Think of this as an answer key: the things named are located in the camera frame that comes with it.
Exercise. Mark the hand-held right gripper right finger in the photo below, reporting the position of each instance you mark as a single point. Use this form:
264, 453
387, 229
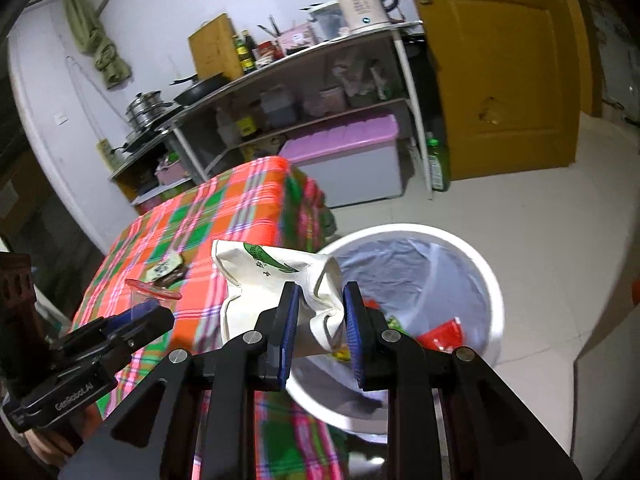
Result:
354, 340

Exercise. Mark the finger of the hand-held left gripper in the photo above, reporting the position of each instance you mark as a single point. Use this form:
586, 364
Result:
150, 327
135, 311

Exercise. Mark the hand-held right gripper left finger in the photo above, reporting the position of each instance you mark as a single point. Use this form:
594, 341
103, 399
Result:
287, 340

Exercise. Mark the clear plastic cup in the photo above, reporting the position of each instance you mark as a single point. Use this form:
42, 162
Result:
145, 296

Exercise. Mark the red plastic bag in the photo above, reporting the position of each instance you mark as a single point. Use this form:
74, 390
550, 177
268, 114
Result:
371, 304

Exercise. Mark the white paper bag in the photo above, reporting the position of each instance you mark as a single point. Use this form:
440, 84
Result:
265, 280

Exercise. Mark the red snack wrapper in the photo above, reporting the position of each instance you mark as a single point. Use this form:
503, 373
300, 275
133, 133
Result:
440, 335

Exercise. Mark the white trash bin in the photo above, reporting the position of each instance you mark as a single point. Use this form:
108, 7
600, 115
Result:
492, 310

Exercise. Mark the person's left hand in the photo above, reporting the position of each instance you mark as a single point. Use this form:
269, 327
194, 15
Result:
55, 440

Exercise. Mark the green wrapper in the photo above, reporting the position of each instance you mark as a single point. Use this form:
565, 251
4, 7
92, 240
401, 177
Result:
396, 323

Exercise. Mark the small candy wrapper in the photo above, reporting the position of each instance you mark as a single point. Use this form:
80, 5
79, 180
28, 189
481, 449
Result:
167, 267

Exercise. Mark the grey bin liner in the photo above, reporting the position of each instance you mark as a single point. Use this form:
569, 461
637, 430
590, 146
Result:
400, 270

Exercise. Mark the plaid tablecloth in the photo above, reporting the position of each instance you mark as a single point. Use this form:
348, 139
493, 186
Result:
175, 220

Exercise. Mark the pink basket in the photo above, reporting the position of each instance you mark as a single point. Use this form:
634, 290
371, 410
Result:
172, 172

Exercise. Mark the low grey shelf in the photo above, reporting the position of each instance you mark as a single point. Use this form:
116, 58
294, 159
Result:
131, 165

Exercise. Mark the yellow power strip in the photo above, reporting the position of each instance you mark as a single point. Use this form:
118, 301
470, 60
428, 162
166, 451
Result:
104, 155

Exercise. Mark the purple lid storage box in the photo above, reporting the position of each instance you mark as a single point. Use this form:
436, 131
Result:
350, 170

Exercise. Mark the green plastic bottle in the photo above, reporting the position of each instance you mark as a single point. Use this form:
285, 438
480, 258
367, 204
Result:
439, 165

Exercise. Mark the steel steamer pot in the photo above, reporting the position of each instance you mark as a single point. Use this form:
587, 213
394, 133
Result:
145, 110

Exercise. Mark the yellow-label oil bottle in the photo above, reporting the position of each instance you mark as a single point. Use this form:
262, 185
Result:
246, 126

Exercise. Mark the black frying pan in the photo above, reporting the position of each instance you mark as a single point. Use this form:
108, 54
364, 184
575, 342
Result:
200, 91

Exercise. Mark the grey plastic canister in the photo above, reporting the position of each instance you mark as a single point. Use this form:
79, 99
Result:
279, 106

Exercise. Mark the metal shelf rack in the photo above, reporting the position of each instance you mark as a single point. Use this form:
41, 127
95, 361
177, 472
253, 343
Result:
407, 91

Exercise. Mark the white cabinet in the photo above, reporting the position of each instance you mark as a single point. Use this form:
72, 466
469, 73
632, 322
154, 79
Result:
605, 390

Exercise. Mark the hanging green cloth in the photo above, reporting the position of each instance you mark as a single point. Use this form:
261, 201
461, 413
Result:
102, 55

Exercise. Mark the wooden cutting board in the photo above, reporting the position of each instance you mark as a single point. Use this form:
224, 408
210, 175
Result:
215, 50

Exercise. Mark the green yellow-label bottle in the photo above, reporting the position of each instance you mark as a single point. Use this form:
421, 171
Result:
240, 57

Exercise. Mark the dark sauce bottle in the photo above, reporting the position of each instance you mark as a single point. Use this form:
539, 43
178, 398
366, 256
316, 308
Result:
250, 52

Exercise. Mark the red sauce jar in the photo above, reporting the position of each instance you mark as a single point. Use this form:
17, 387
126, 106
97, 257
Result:
266, 52

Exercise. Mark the pink chopstick box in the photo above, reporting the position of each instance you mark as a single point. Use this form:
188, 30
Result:
297, 40

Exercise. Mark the chopsticks bundle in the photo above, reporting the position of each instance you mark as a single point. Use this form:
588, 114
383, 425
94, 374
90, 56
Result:
270, 27

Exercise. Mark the yellow wooden door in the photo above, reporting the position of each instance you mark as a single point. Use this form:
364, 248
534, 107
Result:
500, 60

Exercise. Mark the clear lidded container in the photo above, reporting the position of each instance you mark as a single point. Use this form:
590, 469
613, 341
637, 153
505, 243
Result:
327, 22

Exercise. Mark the white electric kettle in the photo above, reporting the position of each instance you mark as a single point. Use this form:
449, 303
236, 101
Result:
362, 10

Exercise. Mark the white wall switch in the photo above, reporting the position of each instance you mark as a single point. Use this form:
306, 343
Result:
61, 117

